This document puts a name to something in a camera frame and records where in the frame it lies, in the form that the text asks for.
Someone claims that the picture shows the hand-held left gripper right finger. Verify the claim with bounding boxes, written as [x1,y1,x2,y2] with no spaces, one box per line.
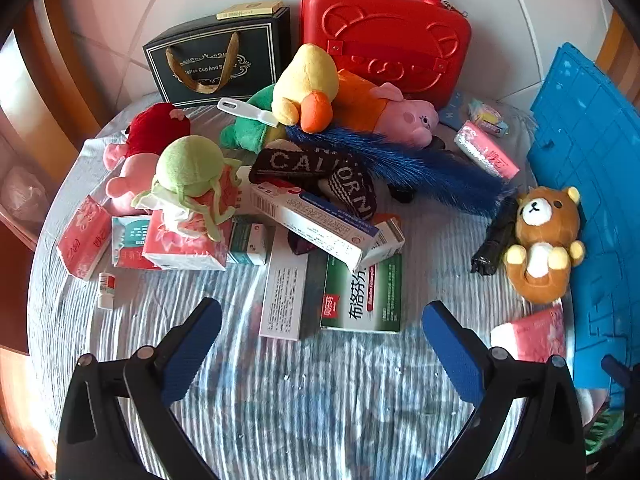
[422,301,586,480]

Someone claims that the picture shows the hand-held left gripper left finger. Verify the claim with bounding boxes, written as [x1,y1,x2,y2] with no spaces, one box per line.
[56,297,223,480]

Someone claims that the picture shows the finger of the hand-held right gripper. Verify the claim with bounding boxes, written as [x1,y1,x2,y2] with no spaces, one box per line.
[601,354,632,401]

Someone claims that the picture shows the red floral tissue pack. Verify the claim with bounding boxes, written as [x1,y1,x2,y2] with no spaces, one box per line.
[141,160,241,272]
[490,306,568,363]
[56,195,113,282]

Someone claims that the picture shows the white text box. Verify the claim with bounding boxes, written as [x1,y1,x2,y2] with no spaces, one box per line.
[259,227,311,342]

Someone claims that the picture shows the small white red bottle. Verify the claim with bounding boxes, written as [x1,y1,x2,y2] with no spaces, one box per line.
[97,272,117,311]

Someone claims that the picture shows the green white medicine box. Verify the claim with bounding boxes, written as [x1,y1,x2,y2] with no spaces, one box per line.
[320,252,403,334]

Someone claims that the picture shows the long white barcode box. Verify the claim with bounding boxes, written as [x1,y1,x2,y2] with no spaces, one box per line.
[249,180,383,273]

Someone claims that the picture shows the green round plush toy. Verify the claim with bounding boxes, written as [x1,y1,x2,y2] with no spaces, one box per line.
[131,136,243,242]

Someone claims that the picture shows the maroon lettered knit scarf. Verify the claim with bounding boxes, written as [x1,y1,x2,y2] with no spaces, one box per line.
[249,141,378,221]

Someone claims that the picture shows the blue plastic crate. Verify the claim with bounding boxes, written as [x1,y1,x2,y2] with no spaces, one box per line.
[527,42,640,391]

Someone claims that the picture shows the pink pig plush red dress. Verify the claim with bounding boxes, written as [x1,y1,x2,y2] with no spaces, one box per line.
[103,102,193,216]

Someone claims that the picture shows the green patterned cloth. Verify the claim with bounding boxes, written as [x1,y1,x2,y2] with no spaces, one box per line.
[580,387,618,466]

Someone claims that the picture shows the black folded umbrella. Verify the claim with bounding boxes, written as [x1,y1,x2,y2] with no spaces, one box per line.
[470,197,518,278]

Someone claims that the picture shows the white teal medicine box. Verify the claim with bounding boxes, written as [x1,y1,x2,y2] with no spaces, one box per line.
[227,215,268,267]

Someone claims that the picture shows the teal and red small box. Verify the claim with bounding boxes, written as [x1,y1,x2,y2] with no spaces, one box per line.
[110,215,153,270]

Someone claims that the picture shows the small white medicine box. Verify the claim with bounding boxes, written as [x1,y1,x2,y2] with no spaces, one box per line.
[360,215,406,271]

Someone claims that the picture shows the brown bear plush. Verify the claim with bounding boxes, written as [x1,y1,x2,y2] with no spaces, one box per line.
[504,186,587,306]

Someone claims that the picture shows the blue faux fur collar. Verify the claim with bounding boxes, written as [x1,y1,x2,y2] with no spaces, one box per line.
[285,125,516,218]

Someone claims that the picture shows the pink tissue pack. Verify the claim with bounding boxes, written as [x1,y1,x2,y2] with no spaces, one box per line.
[454,120,521,181]

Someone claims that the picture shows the translucent plastic bag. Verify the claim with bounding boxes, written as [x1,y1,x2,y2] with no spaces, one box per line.
[0,162,53,221]

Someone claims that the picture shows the light blue card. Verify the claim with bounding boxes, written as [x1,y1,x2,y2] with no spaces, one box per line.
[440,91,471,131]

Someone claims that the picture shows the pastel small tissue pack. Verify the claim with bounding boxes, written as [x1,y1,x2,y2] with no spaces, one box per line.
[467,100,511,138]

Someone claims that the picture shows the pink pig plush orange dress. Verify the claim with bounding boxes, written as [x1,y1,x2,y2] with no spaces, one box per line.
[334,69,441,148]

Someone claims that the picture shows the yellow duck plush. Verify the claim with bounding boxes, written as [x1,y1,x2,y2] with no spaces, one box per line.
[271,44,341,134]

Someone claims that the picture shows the brown wooden furniture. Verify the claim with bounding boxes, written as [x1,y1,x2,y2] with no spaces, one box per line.
[0,0,118,261]
[595,10,631,81]

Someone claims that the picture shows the black gift bag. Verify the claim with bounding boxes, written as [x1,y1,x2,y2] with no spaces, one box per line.
[142,6,292,108]

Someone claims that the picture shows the red hard-shell suitcase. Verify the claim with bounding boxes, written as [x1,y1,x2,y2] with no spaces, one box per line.
[300,0,473,110]

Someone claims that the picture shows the gold flat box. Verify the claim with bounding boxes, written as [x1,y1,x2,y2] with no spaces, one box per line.
[216,0,282,22]

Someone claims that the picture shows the white plastic handle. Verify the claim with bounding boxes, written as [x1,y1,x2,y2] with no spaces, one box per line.
[216,97,279,128]

